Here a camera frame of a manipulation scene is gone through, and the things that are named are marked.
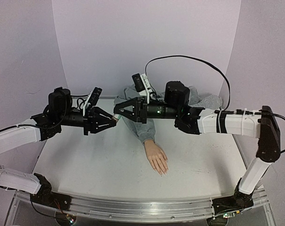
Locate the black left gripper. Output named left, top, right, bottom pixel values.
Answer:
left=58, top=106, right=117, bottom=136

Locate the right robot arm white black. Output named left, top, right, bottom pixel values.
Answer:
left=114, top=81, right=281, bottom=215

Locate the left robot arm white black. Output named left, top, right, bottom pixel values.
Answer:
left=0, top=87, right=117, bottom=206

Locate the grey sweatshirt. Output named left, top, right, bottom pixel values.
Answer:
left=114, top=85, right=223, bottom=143

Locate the mannequin hand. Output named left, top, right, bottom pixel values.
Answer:
left=144, top=139, right=169, bottom=175

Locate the black left camera cable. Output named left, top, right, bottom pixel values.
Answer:
left=70, top=94, right=90, bottom=110

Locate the black camera cable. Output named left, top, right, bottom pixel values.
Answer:
left=70, top=94, right=90, bottom=110
left=144, top=55, right=230, bottom=111

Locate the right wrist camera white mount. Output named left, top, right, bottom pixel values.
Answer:
left=132, top=73, right=155, bottom=104

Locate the black right camera cable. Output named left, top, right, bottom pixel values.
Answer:
left=144, top=55, right=230, bottom=111

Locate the aluminium front rail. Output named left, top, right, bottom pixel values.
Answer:
left=29, top=193, right=253, bottom=218

